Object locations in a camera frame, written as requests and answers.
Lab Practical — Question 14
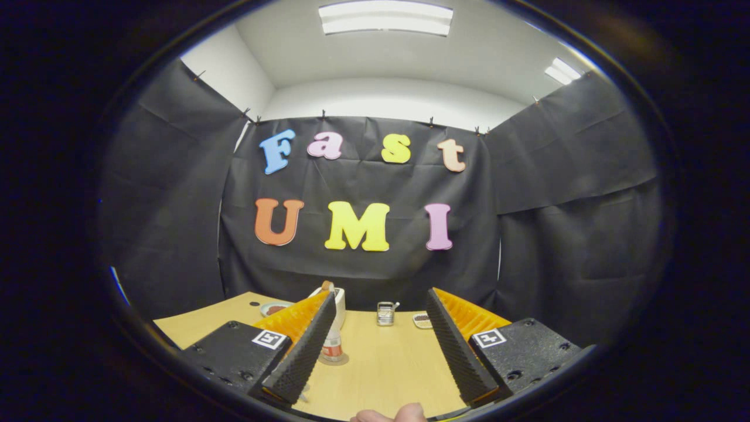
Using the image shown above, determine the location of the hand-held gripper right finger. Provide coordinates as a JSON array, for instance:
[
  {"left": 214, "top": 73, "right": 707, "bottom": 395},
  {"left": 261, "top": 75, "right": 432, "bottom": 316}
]
[{"left": 424, "top": 287, "right": 585, "bottom": 409}]

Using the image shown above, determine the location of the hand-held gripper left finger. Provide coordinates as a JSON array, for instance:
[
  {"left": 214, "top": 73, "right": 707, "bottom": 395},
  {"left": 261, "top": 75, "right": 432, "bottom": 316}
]
[{"left": 180, "top": 290, "right": 338, "bottom": 409}]

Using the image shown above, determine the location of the clear plastic juice bottle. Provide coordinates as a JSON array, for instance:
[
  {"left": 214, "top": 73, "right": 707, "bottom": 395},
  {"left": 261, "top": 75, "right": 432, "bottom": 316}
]
[{"left": 321, "top": 327, "right": 347, "bottom": 363}]

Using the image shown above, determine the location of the white toaster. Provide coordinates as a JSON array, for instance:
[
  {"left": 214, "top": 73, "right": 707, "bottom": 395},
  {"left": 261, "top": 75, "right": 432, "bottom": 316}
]
[{"left": 309, "top": 285, "right": 347, "bottom": 331}]

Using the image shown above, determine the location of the wooden table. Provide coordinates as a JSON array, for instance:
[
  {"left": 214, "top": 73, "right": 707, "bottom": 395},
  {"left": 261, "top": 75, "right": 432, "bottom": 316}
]
[{"left": 154, "top": 291, "right": 516, "bottom": 422}]

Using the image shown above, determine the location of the black backdrop cloth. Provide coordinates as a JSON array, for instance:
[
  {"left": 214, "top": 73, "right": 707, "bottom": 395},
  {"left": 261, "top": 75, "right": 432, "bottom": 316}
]
[{"left": 100, "top": 59, "right": 663, "bottom": 348}]

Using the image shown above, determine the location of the small ceiling light panel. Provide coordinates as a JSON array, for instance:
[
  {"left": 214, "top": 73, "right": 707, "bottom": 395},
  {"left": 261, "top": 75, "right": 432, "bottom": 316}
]
[{"left": 543, "top": 56, "right": 582, "bottom": 86}]

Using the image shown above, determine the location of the large ceiling light panel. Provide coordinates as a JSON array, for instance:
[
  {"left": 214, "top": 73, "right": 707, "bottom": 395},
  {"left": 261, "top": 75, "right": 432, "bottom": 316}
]
[{"left": 318, "top": 0, "right": 454, "bottom": 38}]

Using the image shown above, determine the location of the metal wire utensil holder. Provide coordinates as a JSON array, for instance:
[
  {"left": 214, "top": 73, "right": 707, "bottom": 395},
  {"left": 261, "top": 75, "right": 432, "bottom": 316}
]
[{"left": 376, "top": 301, "right": 401, "bottom": 327}]

